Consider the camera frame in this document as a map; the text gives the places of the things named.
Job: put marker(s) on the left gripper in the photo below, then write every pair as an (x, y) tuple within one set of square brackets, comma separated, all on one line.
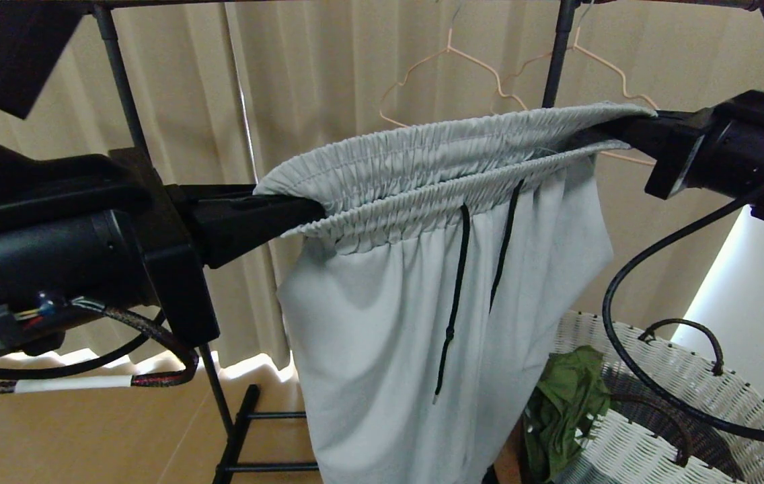
[(52, 262)]

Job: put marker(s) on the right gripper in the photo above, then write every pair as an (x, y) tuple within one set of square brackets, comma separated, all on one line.
[(745, 141)]

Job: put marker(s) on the pink clothes hanger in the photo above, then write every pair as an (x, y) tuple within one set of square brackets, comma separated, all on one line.
[(450, 39), (576, 37)]

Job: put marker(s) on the pale grey shorts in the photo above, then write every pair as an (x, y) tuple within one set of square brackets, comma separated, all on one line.
[(389, 323)]

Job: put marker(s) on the black clothes rack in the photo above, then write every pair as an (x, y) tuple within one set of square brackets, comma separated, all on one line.
[(120, 81)]

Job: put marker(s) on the white laundry basket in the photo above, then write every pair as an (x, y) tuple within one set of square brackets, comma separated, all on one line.
[(745, 396)]

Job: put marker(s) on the beige curtain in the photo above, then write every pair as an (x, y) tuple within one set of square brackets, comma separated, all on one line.
[(328, 81)]

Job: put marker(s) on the green garment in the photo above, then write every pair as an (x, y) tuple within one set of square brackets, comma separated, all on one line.
[(567, 403)]

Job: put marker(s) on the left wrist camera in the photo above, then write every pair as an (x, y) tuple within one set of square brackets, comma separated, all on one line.
[(12, 47)]

